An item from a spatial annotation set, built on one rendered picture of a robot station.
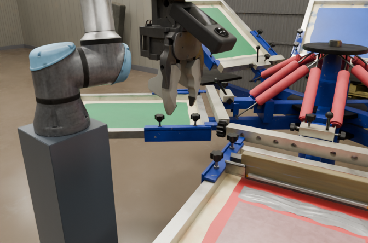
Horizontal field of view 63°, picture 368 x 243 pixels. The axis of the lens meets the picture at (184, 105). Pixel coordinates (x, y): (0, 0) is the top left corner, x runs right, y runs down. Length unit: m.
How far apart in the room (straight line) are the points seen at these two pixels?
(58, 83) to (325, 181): 0.81
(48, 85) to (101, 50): 0.16
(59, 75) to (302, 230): 0.76
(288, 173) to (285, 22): 4.09
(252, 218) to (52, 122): 0.61
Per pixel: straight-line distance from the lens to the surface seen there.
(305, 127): 1.26
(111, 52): 0.87
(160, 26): 0.53
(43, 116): 0.87
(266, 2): 5.09
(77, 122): 0.87
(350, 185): 1.02
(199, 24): 0.47
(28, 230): 2.56
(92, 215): 1.01
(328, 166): 1.19
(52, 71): 0.83
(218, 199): 0.99
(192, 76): 0.55
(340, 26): 2.77
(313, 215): 0.99
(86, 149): 0.89
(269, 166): 1.02
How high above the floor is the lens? 1.54
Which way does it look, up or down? 19 degrees down
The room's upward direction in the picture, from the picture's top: straight up
